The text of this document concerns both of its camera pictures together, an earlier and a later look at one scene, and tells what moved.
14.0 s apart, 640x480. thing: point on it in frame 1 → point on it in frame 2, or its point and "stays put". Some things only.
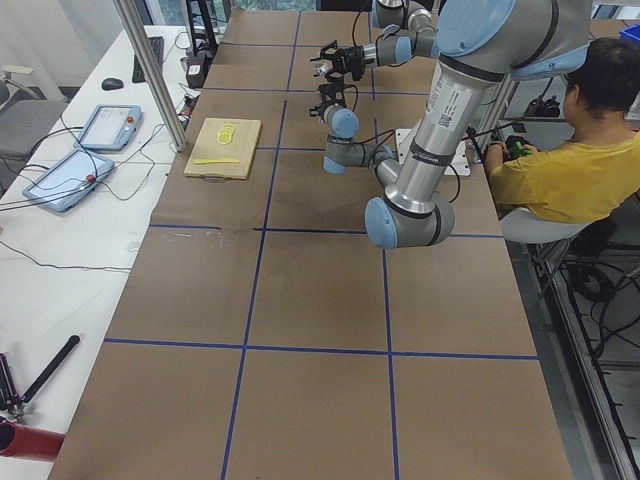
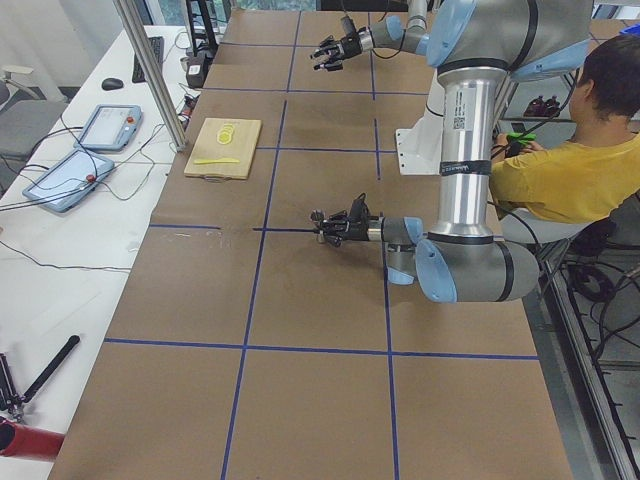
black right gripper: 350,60 → 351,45
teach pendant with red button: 66,181 stays put
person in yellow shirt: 594,174 stays put
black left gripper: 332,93 → 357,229
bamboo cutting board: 241,148 stays put
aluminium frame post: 129,14 stays put
